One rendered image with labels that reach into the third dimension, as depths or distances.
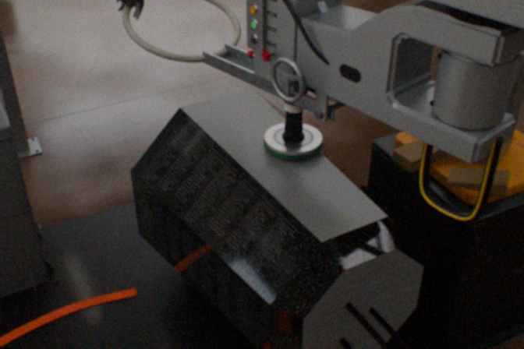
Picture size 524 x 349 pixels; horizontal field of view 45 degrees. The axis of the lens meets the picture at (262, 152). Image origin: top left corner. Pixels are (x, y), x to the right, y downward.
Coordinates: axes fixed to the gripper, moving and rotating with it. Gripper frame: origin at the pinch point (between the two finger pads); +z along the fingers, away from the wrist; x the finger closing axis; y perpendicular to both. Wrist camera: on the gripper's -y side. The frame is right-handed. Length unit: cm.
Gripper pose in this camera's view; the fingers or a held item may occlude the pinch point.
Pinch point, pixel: (131, 14)
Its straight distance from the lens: 279.2
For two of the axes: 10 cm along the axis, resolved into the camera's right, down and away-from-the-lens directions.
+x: 9.2, 3.8, -0.8
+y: -3.2, 6.4, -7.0
